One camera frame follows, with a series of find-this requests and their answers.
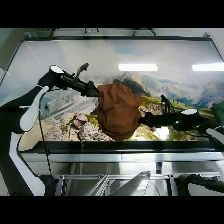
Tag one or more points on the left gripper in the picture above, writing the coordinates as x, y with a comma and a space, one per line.
89, 88

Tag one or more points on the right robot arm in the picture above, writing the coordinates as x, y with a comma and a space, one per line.
191, 120

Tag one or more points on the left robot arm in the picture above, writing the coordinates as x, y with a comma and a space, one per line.
30, 111

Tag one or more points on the green garment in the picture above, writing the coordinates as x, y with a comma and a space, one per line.
218, 114

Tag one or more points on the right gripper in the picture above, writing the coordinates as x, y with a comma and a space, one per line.
152, 119

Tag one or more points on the brown T-shirt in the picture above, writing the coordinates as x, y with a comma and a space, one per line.
118, 111

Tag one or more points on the silver frame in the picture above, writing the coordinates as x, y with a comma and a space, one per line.
133, 181

